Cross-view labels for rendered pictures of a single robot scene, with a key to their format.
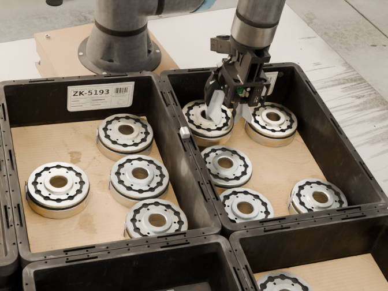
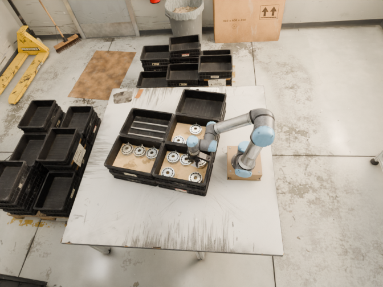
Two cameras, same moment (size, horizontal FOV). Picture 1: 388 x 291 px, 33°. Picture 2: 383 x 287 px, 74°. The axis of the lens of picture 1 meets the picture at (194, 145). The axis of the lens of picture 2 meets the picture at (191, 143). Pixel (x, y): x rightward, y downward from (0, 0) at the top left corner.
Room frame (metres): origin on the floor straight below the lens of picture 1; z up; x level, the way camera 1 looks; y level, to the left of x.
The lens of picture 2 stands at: (1.65, -0.70, 2.56)
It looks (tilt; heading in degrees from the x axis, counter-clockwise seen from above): 56 degrees down; 138
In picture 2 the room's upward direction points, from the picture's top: 10 degrees counter-clockwise
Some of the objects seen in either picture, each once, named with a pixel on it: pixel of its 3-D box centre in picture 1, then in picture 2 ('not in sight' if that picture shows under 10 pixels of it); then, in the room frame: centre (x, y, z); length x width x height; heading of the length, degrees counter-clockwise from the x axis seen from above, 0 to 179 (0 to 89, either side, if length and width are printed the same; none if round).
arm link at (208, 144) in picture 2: not in sight; (208, 143); (1.04, 0.00, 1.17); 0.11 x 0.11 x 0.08; 28
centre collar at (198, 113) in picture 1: (208, 115); not in sight; (0.95, -0.01, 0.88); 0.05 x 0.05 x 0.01
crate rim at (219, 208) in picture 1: (265, 138); (183, 163); (0.88, -0.12, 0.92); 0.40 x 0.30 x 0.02; 25
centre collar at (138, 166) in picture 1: (140, 174); not in sight; (0.79, 0.08, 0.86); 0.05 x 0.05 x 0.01
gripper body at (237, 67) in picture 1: (244, 68); (194, 155); (0.95, -0.06, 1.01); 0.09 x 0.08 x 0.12; 26
